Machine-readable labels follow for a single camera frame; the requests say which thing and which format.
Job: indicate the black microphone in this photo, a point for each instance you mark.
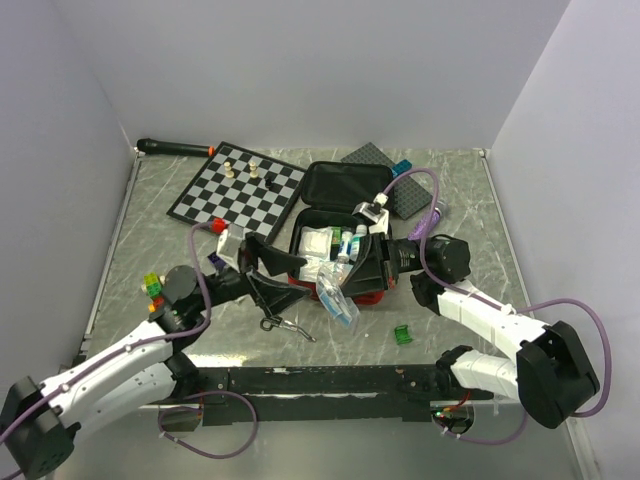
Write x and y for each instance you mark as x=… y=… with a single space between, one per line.
x=156 y=147

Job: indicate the white chess piece left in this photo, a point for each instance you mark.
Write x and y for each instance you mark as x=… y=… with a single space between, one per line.
x=229 y=172

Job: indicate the red yellow toy block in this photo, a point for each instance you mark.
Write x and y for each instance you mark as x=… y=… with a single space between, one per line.
x=155 y=304

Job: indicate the green yellow toy block car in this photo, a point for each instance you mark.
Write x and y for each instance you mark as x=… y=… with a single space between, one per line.
x=152 y=284

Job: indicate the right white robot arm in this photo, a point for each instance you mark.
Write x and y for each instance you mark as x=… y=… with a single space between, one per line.
x=543 y=366

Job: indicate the white medicine bottle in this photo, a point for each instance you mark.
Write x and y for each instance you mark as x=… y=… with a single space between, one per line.
x=360 y=232

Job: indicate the black handled scissors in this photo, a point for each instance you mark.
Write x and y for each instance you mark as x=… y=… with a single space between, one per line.
x=267 y=324

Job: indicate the purple toy block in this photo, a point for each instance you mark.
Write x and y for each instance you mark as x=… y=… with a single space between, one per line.
x=214 y=259

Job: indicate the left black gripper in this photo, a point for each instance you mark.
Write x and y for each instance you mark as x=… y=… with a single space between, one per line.
x=273 y=296

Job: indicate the black mounting rail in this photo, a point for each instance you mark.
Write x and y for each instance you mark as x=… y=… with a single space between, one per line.
x=407 y=392

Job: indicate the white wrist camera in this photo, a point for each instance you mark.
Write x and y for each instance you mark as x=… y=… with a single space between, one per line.
x=374 y=214
x=229 y=244

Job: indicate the white blue mask packet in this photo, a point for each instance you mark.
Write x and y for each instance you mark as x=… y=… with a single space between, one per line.
x=315 y=246

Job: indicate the white chess piece right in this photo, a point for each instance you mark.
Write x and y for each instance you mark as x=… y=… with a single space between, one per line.
x=253 y=170

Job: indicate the white chess piece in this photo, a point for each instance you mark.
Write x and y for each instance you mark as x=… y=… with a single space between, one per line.
x=253 y=170
x=229 y=172

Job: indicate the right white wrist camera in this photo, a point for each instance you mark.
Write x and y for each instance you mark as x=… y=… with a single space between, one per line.
x=374 y=214

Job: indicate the black white chessboard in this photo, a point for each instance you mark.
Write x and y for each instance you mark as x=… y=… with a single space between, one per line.
x=241 y=200

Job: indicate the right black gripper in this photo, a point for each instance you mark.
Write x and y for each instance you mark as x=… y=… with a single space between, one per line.
x=369 y=274

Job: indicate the blue cotton swab bag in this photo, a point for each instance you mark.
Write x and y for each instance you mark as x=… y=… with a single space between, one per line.
x=340 y=308

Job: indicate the small green box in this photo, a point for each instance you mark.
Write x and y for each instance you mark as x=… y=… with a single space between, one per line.
x=336 y=234

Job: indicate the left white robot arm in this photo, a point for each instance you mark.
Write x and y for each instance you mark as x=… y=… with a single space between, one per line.
x=40 y=421

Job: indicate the purple tube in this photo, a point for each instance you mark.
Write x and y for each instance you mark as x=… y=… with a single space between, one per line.
x=428 y=224

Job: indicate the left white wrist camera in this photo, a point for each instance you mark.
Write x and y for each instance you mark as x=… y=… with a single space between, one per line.
x=229 y=244

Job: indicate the clear zip bag gauze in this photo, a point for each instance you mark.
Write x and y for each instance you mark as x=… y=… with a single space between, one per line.
x=330 y=278

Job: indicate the green plastic clip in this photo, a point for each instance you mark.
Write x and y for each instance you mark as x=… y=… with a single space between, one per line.
x=402 y=335

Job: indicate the red black medicine bag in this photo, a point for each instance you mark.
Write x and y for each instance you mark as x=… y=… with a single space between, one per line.
x=331 y=192

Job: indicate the blue lego brick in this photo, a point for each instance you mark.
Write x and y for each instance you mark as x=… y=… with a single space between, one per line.
x=401 y=167

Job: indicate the grey lego baseplate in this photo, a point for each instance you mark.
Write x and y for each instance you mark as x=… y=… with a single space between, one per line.
x=410 y=197

